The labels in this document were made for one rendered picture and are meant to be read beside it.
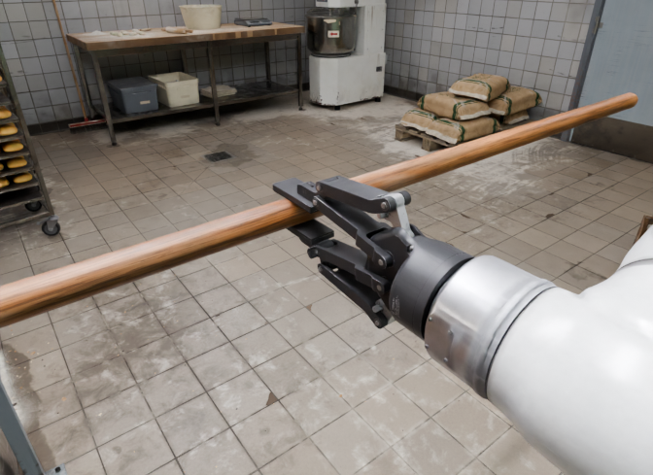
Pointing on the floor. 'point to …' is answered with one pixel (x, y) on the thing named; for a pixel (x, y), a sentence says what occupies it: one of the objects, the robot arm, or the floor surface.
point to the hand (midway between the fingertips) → (302, 210)
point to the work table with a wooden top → (103, 47)
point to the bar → (11, 424)
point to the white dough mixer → (347, 44)
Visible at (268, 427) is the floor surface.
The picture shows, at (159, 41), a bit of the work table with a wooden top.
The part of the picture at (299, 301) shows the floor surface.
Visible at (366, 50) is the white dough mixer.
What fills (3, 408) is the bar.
